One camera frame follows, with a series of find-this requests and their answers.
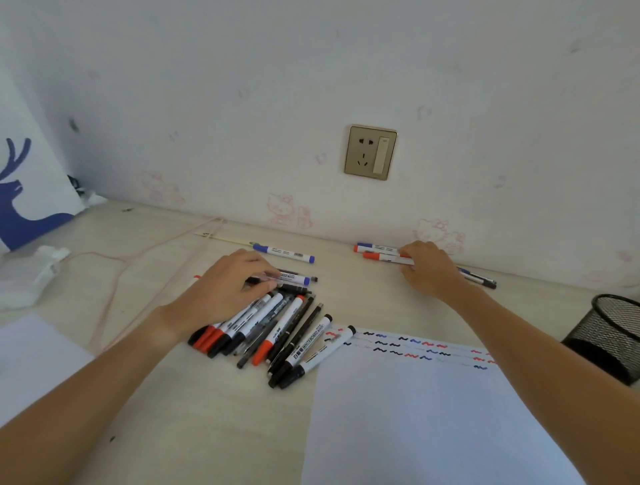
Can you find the person's right hand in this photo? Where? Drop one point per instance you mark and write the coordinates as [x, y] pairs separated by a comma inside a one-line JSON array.
[[432, 272]]

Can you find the person's left hand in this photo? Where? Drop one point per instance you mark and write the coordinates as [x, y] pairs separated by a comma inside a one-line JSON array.
[[220, 295]]

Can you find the black click pen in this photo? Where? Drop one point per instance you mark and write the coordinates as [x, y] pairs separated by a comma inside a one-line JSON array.
[[295, 290]]

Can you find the black gel pen clear grip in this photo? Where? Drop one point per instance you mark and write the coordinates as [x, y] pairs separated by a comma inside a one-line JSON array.
[[300, 274]]

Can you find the black slim pen silver tip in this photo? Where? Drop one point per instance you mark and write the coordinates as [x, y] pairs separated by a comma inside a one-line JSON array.
[[305, 310], [312, 320]]

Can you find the white paper sheet with squiggles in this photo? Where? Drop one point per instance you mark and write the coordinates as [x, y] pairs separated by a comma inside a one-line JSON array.
[[425, 424]]

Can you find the black mesh cup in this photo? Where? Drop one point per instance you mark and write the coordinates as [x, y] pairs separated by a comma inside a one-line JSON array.
[[610, 330]]

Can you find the person's left forearm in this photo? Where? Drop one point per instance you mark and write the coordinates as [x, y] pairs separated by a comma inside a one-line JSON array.
[[85, 389]]

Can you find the person's right forearm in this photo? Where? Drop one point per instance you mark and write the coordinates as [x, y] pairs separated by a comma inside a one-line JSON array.
[[550, 370]]

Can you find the paper-wrapped chopsticks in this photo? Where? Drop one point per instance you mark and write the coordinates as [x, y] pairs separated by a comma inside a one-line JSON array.
[[225, 239]]

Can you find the light wooden table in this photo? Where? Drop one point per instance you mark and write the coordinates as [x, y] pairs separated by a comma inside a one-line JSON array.
[[200, 424]]

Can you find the small white scrap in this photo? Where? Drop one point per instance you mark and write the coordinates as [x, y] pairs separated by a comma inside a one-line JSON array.
[[96, 199]]

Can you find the crumpled white tissue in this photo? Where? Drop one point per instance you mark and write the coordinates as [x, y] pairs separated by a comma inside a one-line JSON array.
[[25, 280]]

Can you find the blank white paper sheet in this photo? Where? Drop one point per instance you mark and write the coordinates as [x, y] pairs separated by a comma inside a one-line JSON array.
[[35, 365]]

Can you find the white plastic bag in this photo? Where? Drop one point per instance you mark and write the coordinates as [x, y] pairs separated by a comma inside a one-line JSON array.
[[40, 170]]

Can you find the gold wall socket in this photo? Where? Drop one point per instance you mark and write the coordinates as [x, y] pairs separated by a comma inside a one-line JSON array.
[[362, 152]]

